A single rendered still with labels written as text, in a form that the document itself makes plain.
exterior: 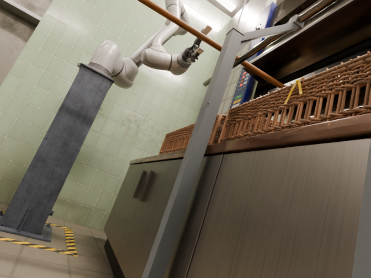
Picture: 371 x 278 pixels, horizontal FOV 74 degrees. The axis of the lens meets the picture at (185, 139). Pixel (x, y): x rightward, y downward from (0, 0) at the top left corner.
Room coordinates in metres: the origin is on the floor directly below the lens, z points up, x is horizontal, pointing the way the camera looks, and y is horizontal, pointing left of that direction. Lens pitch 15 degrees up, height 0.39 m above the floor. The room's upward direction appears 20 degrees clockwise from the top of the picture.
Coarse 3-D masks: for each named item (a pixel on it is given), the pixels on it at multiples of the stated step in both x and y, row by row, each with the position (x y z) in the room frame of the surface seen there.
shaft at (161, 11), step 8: (144, 0) 0.91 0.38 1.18; (152, 8) 0.94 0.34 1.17; (160, 8) 0.94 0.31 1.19; (168, 16) 0.96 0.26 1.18; (176, 24) 0.99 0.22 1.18; (184, 24) 0.98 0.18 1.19; (192, 32) 1.00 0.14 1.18; (200, 32) 1.01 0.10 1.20; (208, 40) 1.03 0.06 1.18; (216, 48) 1.06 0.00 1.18; (240, 64) 1.12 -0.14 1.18; (248, 64) 1.11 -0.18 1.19; (256, 72) 1.14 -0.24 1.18; (264, 72) 1.15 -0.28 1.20; (272, 80) 1.17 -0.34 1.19
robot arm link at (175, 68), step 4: (172, 56) 1.27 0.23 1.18; (176, 56) 1.28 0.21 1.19; (172, 60) 1.27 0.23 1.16; (176, 60) 1.28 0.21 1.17; (172, 64) 1.28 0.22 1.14; (176, 64) 1.28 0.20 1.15; (172, 68) 1.31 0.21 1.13; (176, 68) 1.30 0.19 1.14; (180, 68) 1.30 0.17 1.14; (184, 68) 1.30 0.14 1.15; (172, 72) 1.36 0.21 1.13; (176, 72) 1.34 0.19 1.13; (180, 72) 1.34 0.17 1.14
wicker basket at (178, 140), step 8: (216, 120) 0.80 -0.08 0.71; (184, 128) 1.06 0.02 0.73; (192, 128) 0.99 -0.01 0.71; (216, 128) 0.78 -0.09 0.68; (168, 136) 1.24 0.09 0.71; (176, 136) 1.13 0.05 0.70; (184, 136) 1.03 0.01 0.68; (168, 144) 1.20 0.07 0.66; (176, 144) 1.10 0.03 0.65; (184, 144) 1.01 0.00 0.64; (208, 144) 0.80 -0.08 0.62; (160, 152) 1.27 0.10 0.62; (168, 152) 1.15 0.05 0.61
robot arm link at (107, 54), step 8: (96, 48) 1.48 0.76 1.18; (104, 48) 1.44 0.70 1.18; (112, 48) 1.46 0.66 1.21; (96, 56) 1.44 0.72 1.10; (104, 56) 1.44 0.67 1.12; (112, 56) 1.47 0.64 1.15; (120, 56) 1.54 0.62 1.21; (104, 64) 1.46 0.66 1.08; (112, 64) 1.49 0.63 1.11; (120, 64) 1.56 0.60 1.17; (112, 72) 1.55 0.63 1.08
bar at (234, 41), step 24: (336, 0) 0.60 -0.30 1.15; (288, 24) 0.71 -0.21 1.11; (240, 48) 0.67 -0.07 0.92; (216, 72) 0.64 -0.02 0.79; (216, 96) 0.64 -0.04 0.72; (192, 144) 0.64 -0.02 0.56; (192, 168) 0.64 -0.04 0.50; (168, 216) 0.64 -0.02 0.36; (360, 216) 0.22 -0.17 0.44; (168, 240) 0.64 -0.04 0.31; (360, 240) 0.22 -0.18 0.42; (360, 264) 0.21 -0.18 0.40
